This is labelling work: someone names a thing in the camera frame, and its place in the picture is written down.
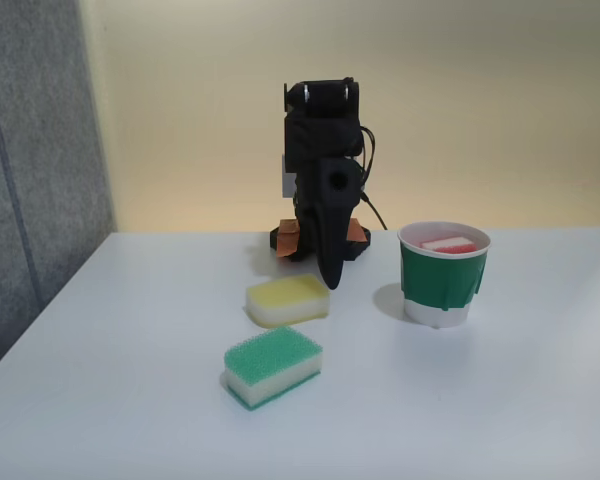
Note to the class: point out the red and white sponge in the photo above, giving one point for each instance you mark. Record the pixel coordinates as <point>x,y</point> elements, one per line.
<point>450,245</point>

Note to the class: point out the orange tape strip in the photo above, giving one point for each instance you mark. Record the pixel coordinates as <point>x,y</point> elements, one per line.
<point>356,232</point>
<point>287,237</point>

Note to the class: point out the yellow and white sponge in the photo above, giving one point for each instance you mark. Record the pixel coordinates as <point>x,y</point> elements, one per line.
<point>285,300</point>

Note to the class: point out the green and white paper cup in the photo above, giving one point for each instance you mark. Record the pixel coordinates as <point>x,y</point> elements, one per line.
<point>442,285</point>

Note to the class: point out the green and white sponge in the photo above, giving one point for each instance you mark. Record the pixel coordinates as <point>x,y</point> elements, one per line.
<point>272,362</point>

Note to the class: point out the grey partition panel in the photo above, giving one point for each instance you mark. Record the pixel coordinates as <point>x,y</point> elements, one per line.
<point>35,175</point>

